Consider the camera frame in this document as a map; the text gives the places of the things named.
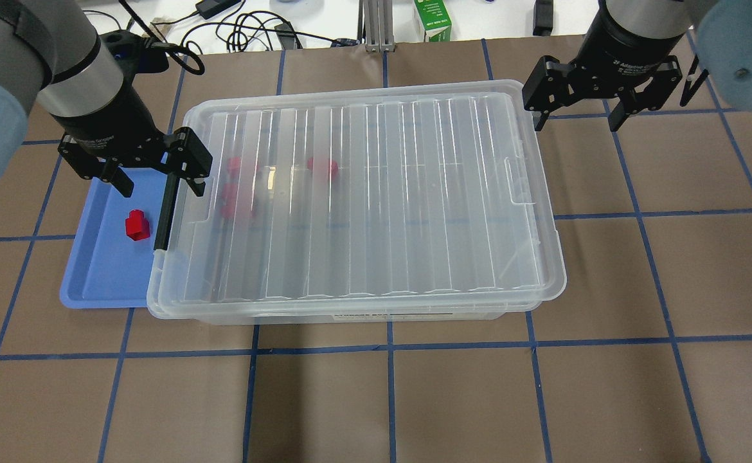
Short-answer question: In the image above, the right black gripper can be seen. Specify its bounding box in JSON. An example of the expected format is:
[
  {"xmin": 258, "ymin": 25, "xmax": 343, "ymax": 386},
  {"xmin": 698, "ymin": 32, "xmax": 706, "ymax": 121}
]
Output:
[{"xmin": 522, "ymin": 55, "xmax": 683, "ymax": 132}]

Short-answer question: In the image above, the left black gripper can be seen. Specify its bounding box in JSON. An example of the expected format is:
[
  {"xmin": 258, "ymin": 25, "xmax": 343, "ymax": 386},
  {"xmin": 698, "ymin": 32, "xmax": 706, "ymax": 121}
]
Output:
[{"xmin": 58, "ymin": 127, "xmax": 213, "ymax": 250}]

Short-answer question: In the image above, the red block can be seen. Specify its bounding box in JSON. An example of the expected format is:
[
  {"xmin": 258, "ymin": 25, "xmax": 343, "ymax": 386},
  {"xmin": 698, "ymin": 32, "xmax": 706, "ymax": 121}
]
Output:
[
  {"xmin": 307, "ymin": 156, "xmax": 339, "ymax": 182},
  {"xmin": 219, "ymin": 183, "xmax": 256, "ymax": 220},
  {"xmin": 125, "ymin": 209, "xmax": 150, "ymax": 241},
  {"xmin": 226, "ymin": 156, "xmax": 260, "ymax": 179}
]

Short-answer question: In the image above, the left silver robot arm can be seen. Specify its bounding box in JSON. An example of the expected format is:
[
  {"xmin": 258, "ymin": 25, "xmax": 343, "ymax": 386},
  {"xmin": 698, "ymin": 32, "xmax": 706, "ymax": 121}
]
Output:
[{"xmin": 0, "ymin": 1, "xmax": 213, "ymax": 250}]

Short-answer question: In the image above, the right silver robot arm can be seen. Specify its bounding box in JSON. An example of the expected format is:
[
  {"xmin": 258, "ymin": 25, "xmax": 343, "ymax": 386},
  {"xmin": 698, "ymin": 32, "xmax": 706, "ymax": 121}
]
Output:
[{"xmin": 523, "ymin": 1, "xmax": 752, "ymax": 132}]

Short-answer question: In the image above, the red block in box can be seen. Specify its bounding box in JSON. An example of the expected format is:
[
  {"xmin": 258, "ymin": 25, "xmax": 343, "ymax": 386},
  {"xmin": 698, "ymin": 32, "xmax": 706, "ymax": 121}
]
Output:
[
  {"xmin": 307, "ymin": 156, "xmax": 339, "ymax": 182},
  {"xmin": 226, "ymin": 156, "xmax": 260, "ymax": 179},
  {"xmin": 219, "ymin": 183, "xmax": 256, "ymax": 220}
]

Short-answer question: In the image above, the clear plastic storage box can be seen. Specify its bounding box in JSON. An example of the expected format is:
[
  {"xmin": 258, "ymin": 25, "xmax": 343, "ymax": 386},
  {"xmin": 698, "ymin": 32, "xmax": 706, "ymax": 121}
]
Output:
[{"xmin": 147, "ymin": 294, "xmax": 541, "ymax": 325}]

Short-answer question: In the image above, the clear plastic box lid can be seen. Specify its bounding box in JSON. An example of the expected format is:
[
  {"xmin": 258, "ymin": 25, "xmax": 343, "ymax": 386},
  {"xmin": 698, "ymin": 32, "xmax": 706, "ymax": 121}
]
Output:
[{"xmin": 147, "ymin": 80, "xmax": 567, "ymax": 307}]

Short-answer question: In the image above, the blue plastic tray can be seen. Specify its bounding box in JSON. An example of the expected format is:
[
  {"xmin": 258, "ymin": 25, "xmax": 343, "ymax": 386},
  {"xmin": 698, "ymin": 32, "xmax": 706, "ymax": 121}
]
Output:
[{"xmin": 59, "ymin": 169, "xmax": 166, "ymax": 309}]

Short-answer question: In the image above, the black power adapter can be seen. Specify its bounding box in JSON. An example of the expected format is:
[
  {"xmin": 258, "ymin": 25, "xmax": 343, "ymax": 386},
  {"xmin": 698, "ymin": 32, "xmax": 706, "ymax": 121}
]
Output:
[{"xmin": 195, "ymin": 0, "xmax": 242, "ymax": 19}]

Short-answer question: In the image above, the green white carton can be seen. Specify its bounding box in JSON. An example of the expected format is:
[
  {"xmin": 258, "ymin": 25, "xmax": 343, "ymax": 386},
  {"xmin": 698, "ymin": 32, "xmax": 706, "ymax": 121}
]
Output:
[{"xmin": 413, "ymin": 0, "xmax": 453, "ymax": 43}]

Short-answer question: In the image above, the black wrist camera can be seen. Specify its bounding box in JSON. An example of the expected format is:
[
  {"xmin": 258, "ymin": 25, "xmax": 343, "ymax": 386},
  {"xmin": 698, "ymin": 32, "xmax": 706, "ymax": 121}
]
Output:
[{"xmin": 100, "ymin": 30, "xmax": 170, "ymax": 81}]

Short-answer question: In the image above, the black cable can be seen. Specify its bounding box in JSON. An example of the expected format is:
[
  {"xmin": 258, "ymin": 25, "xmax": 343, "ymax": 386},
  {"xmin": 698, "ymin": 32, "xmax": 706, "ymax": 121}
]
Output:
[{"xmin": 180, "ymin": 10, "xmax": 345, "ymax": 55}]

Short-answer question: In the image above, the aluminium frame post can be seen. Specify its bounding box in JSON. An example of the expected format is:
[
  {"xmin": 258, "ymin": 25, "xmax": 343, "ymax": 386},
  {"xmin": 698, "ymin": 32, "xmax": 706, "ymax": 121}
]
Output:
[{"xmin": 358, "ymin": 0, "xmax": 395, "ymax": 53}]

